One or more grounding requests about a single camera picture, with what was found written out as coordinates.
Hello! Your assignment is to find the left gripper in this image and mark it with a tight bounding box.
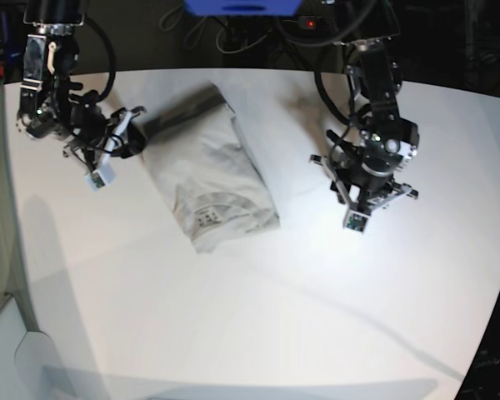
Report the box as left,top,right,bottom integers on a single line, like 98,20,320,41
310,155,419,217

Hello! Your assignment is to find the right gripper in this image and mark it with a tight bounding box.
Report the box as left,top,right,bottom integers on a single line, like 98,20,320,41
62,106,147,173

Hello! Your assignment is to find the beige t-shirt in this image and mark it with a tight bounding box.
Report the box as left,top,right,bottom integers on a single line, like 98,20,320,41
142,85,280,253

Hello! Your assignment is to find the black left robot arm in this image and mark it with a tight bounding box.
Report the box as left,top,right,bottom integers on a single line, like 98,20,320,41
275,1,420,232

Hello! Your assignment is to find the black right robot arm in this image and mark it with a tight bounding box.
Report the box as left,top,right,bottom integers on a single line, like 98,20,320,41
17,1,147,174

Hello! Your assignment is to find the blue plastic box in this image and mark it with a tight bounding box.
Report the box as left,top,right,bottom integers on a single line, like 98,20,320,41
184,0,302,17

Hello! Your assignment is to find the black power strip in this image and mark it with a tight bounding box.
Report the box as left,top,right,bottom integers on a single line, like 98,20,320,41
297,15,337,32

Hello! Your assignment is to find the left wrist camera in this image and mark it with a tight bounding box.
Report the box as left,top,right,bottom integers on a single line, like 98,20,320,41
343,210,370,233

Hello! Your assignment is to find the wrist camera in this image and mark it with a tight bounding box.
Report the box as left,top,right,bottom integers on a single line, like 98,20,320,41
84,163,116,191
343,210,370,233

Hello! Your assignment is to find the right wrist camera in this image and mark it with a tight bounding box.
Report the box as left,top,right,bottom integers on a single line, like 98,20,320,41
84,163,116,191

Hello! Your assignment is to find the white cable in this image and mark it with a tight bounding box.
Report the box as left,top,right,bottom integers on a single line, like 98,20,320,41
214,24,272,55

